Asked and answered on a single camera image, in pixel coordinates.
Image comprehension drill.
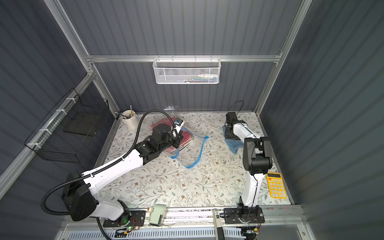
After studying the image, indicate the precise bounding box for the black corrugated cable conduit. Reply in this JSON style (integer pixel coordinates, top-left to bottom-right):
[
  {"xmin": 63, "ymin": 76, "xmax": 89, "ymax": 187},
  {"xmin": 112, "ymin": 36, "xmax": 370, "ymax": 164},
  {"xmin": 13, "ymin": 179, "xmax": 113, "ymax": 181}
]
[{"xmin": 40, "ymin": 109, "xmax": 176, "ymax": 216}]

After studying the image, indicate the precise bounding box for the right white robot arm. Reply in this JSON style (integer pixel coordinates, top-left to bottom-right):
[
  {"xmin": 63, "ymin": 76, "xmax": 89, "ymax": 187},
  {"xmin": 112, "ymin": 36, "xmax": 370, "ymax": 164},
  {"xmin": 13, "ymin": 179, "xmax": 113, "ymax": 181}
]
[{"xmin": 223, "ymin": 112, "xmax": 273, "ymax": 224}]

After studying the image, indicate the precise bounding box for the small green white box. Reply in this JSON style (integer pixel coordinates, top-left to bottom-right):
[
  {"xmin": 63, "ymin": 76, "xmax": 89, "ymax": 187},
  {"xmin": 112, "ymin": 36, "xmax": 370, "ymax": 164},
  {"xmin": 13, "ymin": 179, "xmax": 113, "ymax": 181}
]
[{"xmin": 149, "ymin": 204, "xmax": 167, "ymax": 227}]

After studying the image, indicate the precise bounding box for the clear vacuum bag blue zip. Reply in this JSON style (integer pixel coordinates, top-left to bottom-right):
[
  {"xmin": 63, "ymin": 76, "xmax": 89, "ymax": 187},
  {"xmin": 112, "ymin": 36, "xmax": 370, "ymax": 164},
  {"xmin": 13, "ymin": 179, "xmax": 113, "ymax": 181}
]
[{"xmin": 160, "ymin": 115, "xmax": 209, "ymax": 169}]

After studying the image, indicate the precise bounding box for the white cup with tools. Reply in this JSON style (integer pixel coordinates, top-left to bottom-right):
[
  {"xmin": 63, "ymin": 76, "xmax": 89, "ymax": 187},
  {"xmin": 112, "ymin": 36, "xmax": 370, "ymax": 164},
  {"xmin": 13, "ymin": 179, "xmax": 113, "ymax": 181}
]
[{"xmin": 114, "ymin": 105, "xmax": 139, "ymax": 130}]

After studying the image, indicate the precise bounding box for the red ribbed garment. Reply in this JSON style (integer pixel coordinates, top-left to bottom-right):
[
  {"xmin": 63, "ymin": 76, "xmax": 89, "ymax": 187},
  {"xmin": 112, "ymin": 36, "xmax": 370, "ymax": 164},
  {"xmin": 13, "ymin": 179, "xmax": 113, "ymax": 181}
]
[{"xmin": 150, "ymin": 117, "xmax": 194, "ymax": 154}]

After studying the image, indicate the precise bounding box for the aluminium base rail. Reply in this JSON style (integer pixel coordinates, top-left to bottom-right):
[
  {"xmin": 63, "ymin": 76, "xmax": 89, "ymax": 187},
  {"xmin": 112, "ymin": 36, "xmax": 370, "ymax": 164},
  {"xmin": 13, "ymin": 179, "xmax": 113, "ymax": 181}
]
[{"xmin": 55, "ymin": 206, "xmax": 304, "ymax": 240}]

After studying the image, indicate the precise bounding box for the yellow calculator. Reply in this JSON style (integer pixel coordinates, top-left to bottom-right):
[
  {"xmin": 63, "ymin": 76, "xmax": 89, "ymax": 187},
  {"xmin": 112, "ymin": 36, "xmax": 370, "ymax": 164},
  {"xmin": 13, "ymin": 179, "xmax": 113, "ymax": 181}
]
[{"xmin": 266, "ymin": 173, "xmax": 288, "ymax": 199}]

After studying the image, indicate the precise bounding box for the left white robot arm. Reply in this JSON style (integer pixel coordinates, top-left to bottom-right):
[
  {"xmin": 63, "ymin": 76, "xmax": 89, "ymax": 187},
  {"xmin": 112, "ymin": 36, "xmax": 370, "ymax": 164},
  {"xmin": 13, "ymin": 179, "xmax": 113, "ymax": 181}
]
[{"xmin": 62, "ymin": 118, "xmax": 185, "ymax": 222}]

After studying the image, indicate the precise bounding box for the blue tank top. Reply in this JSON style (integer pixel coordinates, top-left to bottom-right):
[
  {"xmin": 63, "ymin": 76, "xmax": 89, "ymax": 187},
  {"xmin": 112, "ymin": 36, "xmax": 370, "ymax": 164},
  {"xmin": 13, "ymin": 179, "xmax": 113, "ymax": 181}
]
[{"xmin": 222, "ymin": 126, "xmax": 244, "ymax": 155}]

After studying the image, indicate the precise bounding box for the black wire basket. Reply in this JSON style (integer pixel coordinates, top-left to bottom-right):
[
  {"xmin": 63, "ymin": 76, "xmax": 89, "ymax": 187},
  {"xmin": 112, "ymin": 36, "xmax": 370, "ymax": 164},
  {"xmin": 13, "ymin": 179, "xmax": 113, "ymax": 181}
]
[{"xmin": 24, "ymin": 91, "xmax": 110, "ymax": 164}]

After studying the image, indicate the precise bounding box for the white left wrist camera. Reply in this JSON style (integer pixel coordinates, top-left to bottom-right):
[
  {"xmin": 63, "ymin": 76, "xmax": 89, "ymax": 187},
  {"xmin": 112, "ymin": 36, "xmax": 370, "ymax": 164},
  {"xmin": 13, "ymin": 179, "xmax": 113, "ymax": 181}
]
[{"xmin": 174, "ymin": 117, "xmax": 185, "ymax": 133}]

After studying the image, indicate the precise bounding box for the white wire basket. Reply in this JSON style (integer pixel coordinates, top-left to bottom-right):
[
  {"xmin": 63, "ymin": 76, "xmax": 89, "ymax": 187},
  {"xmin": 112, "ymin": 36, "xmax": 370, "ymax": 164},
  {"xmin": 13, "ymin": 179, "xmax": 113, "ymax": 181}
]
[{"xmin": 153, "ymin": 59, "xmax": 222, "ymax": 85}]

